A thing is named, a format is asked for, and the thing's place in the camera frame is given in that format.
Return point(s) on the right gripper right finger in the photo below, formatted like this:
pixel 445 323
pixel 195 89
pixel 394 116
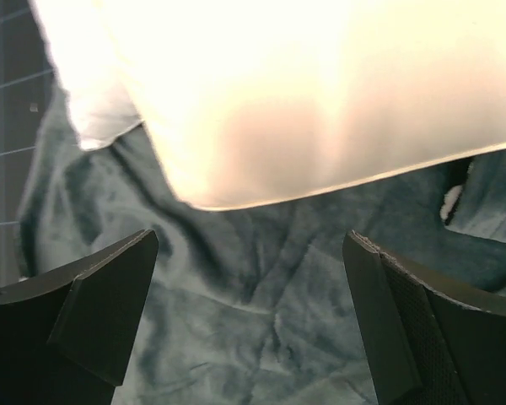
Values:
pixel 428 339

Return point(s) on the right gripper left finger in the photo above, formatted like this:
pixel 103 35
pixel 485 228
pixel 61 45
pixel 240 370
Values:
pixel 66 336

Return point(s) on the zebra and grey pillowcase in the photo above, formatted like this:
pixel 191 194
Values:
pixel 248 306

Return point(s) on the cream bear print pillow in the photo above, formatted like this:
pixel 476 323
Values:
pixel 248 103

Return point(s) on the black grid mat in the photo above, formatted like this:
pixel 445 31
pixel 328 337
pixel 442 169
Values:
pixel 25 82

